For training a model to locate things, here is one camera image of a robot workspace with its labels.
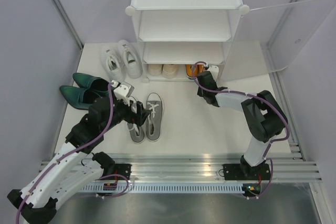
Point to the white plastic shoe cabinet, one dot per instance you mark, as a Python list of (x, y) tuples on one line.
[(183, 32)]

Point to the white sneaker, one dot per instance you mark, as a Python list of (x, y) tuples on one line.
[(130, 58), (112, 64)]

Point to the lower green heeled shoe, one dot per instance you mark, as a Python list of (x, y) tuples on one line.
[(78, 98)]

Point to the right white sneaker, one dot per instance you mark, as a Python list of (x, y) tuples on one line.
[(130, 58)]

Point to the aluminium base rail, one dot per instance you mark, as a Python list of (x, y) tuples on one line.
[(204, 168)]

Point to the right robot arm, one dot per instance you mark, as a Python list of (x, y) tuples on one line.
[(264, 117)]

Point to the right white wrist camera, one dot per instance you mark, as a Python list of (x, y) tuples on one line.
[(214, 70)]

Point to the upper green heeled shoe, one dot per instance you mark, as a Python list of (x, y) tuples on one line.
[(95, 84)]

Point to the beige lace sneaker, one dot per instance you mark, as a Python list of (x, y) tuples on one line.
[(170, 71), (154, 70)]

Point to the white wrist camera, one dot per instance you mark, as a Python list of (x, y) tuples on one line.
[(214, 70), (122, 91)]

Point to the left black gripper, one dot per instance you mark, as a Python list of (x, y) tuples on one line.
[(137, 118)]

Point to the green heeled shoe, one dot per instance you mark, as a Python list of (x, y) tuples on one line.
[(78, 98), (95, 84)]

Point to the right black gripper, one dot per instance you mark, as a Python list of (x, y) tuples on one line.
[(199, 92)]

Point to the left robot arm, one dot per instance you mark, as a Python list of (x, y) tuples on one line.
[(40, 200)]

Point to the white slotted cable duct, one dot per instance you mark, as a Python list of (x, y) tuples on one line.
[(165, 188)]

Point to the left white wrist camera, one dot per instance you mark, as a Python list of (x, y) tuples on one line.
[(122, 91)]

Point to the grey canvas sneaker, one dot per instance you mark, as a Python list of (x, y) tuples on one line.
[(155, 105), (136, 133)]

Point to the translucent cabinet door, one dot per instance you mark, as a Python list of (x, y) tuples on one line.
[(268, 39)]

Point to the left white sneaker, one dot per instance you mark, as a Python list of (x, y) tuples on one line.
[(112, 64)]

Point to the orange canvas sneaker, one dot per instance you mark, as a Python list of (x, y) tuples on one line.
[(191, 71), (199, 69)]

